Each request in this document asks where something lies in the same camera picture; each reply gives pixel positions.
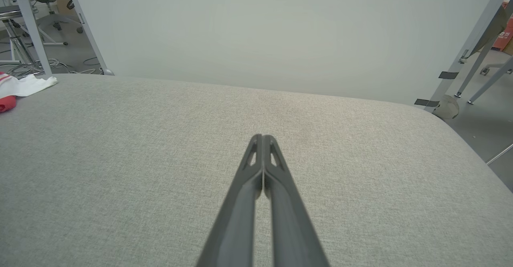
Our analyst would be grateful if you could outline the grey frame post with tape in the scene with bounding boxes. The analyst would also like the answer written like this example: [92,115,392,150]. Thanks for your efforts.
[424,0,513,112]

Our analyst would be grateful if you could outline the orange cardboard box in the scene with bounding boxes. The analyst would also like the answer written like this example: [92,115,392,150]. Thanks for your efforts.
[492,0,513,52]

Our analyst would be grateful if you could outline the beige sneaker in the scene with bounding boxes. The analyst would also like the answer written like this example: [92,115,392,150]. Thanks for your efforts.
[432,95,460,120]

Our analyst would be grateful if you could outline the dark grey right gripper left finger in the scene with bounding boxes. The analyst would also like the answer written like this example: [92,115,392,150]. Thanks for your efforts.
[196,134,264,267]

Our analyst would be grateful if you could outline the white partition panel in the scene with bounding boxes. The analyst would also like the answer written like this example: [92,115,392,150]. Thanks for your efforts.
[62,0,503,106]

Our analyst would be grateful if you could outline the white office chair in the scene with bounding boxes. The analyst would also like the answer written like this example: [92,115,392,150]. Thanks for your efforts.
[24,0,85,47]

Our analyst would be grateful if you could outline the floor cables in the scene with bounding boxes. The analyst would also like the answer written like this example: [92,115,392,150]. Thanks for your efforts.
[46,57,104,75]

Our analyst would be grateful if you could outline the red and white shirt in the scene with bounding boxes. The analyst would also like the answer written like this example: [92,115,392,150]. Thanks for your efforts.
[0,71,58,113]

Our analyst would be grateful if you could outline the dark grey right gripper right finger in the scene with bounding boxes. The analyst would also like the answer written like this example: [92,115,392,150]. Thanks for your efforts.
[264,135,330,267]

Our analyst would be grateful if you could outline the grey panel frame post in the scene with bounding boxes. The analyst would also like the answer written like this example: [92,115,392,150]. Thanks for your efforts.
[62,0,115,76]

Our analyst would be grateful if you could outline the olive brown fabric flap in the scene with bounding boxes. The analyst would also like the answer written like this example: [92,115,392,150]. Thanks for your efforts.
[469,6,510,57]

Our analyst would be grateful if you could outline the chrome stool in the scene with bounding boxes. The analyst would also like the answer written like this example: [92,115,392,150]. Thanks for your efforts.
[0,6,44,77]

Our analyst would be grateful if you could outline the plain grey metal post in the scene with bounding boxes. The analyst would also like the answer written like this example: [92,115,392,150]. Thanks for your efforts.
[8,0,53,75]

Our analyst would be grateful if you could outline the thin metal rod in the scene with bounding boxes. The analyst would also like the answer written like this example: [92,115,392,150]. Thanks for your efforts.
[486,144,513,165]

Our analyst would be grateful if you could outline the grey slanted table leg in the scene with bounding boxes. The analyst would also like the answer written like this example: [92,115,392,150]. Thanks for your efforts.
[454,38,499,98]
[467,58,513,105]

